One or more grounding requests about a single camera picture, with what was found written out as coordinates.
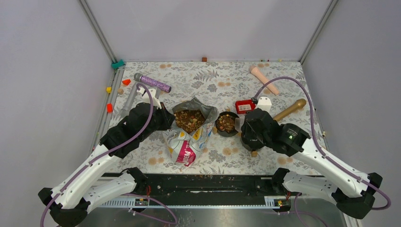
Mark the cat food bag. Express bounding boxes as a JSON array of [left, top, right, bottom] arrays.
[[162, 97, 218, 166]]

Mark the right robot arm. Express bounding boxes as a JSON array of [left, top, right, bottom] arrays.
[[241, 108, 383, 219]]

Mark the pet food kibble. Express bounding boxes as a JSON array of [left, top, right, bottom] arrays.
[[174, 110, 206, 134]]

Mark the black bowl fish print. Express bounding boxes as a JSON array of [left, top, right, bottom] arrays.
[[241, 138, 263, 151]]

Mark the red plastic box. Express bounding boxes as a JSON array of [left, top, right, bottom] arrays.
[[235, 99, 256, 114]]

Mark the black bowl paw print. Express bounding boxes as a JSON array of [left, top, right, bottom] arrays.
[[215, 111, 239, 137]]

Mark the grey toy microphone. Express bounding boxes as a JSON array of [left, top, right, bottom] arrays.
[[120, 82, 138, 119]]

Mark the purple glitter toy microphone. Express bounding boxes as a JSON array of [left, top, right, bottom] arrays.
[[134, 73, 172, 93]]

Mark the floral patterned table mat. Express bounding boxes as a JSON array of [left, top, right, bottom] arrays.
[[110, 61, 316, 175]]

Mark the gold toy microphone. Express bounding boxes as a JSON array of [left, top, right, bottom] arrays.
[[273, 98, 307, 122]]

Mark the red triangular block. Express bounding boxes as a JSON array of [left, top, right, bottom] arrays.
[[122, 79, 131, 86]]

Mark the pink toy microphone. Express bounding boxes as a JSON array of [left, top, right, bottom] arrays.
[[249, 65, 279, 96]]

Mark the teal plastic block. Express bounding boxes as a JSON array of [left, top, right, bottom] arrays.
[[111, 59, 125, 70]]

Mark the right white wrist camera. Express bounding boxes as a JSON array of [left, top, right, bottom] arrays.
[[251, 96, 272, 113]]

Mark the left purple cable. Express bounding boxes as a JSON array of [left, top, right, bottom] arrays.
[[40, 83, 179, 227]]

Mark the purple cable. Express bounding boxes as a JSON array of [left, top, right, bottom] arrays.
[[252, 76, 392, 226], [40, 83, 179, 227]]

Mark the red block on rail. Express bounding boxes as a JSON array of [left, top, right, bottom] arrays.
[[106, 103, 113, 113]]

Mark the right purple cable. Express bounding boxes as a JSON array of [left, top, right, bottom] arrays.
[[252, 76, 392, 226]]

